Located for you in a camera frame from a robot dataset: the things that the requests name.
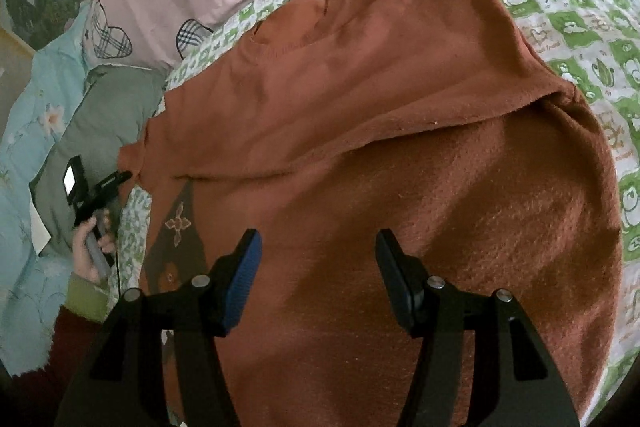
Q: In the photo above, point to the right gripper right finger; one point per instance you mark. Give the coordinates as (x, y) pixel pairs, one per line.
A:
(515, 381)

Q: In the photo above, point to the green white patterned bedsheet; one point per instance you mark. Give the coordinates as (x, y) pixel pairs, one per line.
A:
(575, 32)

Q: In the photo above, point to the light blue floral bedding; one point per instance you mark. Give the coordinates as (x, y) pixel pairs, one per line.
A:
(33, 286)

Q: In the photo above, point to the person's left hand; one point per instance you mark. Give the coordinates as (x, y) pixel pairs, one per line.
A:
(83, 263)

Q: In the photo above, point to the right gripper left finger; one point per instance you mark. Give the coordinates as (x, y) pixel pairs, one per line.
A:
(121, 383)

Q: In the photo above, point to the rust orange knit sweater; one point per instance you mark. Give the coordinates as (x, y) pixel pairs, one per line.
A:
(375, 167)

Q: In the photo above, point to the left forearm green sleeve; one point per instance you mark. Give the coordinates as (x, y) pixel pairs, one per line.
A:
(79, 320)

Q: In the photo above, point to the grey green pillow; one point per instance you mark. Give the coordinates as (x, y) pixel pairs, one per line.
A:
(118, 102)

